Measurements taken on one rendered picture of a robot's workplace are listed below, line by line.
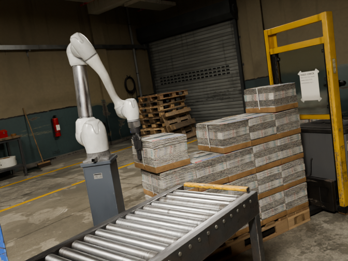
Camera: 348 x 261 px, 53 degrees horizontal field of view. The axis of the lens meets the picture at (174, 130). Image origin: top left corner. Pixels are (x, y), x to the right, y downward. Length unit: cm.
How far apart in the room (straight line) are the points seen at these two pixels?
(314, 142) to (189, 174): 163
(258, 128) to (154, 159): 98
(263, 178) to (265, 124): 46
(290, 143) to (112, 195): 166
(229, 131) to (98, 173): 108
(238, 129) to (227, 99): 740
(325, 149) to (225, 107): 678
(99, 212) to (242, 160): 121
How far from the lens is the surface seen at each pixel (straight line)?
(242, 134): 286
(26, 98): 926
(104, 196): 240
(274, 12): 961
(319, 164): 382
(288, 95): 322
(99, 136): 234
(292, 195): 333
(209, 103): 1056
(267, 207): 313
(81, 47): 243
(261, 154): 301
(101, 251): 152
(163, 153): 245
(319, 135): 373
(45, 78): 959
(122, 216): 184
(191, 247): 146
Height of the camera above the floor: 140
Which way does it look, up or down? 7 degrees down
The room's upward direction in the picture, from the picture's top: 9 degrees counter-clockwise
